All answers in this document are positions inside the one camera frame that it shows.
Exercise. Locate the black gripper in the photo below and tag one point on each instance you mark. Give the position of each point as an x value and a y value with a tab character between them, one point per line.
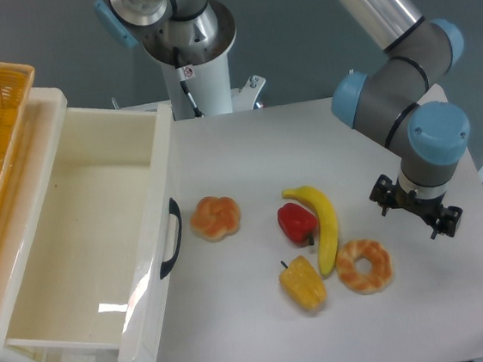
442	220

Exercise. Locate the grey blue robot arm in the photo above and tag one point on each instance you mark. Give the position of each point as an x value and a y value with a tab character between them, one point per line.
429	138

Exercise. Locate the yellow banana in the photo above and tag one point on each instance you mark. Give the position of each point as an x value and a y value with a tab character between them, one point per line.
324	211

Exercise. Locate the red bell pepper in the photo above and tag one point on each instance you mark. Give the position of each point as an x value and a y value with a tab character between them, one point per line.
298	224

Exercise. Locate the yellow bell pepper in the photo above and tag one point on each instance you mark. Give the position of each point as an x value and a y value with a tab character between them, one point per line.
302	283

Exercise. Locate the braided round bread roll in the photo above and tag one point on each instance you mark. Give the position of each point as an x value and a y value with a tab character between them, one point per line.
214	218

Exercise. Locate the white open drawer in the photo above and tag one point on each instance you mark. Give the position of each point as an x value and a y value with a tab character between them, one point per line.
92	280

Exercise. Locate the ring donut glazed orange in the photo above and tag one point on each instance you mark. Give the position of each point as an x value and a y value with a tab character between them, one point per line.
364	266

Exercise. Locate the black drawer handle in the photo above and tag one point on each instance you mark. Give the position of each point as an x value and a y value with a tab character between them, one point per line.
174	239

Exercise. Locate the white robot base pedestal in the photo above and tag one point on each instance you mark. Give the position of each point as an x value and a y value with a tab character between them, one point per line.
193	55

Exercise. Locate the white drawer cabinet frame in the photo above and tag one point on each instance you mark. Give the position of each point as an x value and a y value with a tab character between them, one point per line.
29	174

